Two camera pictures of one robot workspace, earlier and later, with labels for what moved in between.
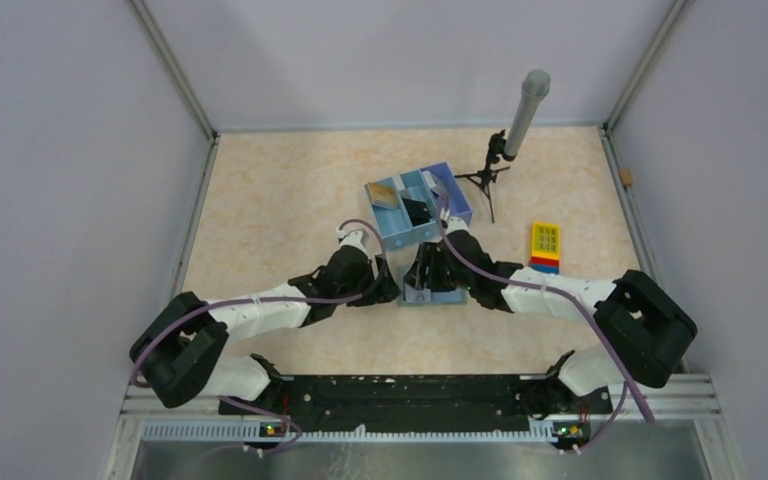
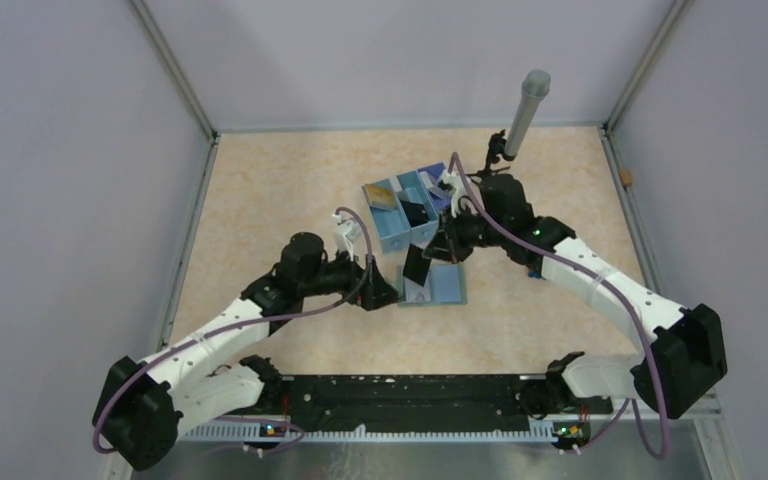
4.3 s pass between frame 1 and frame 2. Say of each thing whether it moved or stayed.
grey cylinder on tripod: stayed
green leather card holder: stayed
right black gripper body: moved
